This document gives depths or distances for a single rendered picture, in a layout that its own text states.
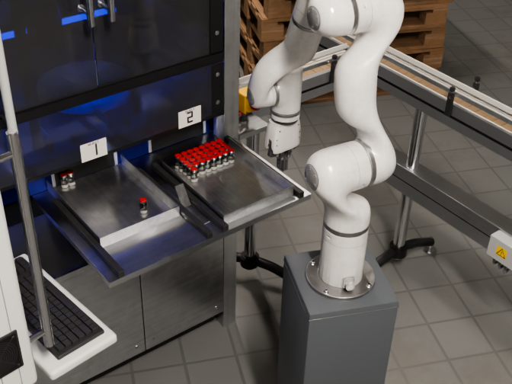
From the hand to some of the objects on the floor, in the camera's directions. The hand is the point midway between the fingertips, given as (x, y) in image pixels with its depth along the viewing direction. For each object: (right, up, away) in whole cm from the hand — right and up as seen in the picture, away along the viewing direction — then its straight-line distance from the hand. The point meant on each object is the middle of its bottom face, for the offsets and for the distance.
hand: (282, 162), depth 232 cm
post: (-20, -60, +91) cm, 111 cm away
